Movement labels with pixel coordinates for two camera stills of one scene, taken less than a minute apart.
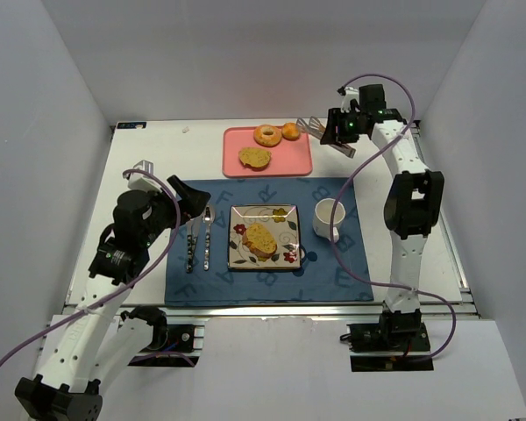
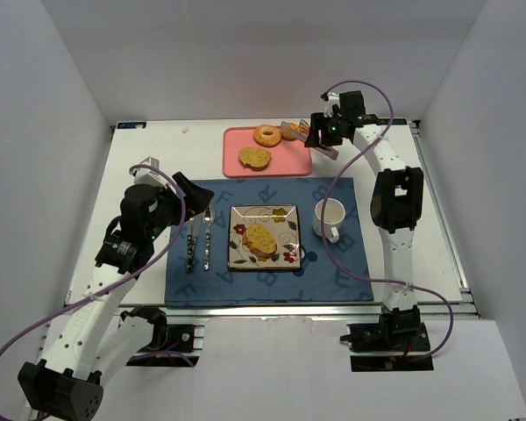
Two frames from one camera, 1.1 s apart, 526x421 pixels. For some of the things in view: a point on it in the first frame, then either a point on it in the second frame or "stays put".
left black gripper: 181,200 stays put
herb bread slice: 259,241 stays put
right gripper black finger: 333,132 -> 318,135
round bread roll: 290,131 stays put
